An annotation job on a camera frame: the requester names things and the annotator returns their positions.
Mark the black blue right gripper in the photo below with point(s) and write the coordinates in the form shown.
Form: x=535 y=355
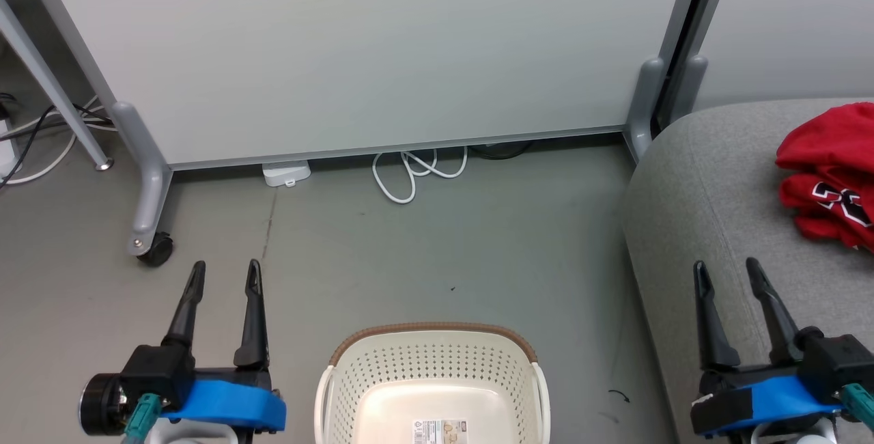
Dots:
x=778 y=396

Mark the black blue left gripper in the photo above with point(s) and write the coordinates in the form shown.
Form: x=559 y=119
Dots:
x=218 y=399

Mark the red jersey with white stripes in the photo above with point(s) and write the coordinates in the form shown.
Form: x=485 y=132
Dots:
x=829 y=205

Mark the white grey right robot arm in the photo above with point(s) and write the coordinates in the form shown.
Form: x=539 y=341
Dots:
x=792 y=434

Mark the cream perforated laundry basket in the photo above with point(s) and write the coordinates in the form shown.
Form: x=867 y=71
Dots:
x=430 y=376

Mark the white basket sticker label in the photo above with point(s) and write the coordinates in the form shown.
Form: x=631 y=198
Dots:
x=440 y=432

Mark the black caster wheel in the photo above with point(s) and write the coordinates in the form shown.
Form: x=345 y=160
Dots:
x=158 y=251

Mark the grey fabric sofa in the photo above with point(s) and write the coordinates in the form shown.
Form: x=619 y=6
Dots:
x=696 y=225

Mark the grey partition foot with caster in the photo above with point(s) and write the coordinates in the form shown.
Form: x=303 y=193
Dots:
x=153 y=184

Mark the small white plastic box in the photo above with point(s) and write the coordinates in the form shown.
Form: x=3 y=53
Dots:
x=287 y=173

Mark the grey metal table leg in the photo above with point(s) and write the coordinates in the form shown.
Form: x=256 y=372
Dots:
x=48 y=82

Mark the narrow white partition panel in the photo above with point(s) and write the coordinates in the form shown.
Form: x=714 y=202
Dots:
x=792 y=20

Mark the wide white partition panel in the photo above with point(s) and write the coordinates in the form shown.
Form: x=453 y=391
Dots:
x=375 y=41

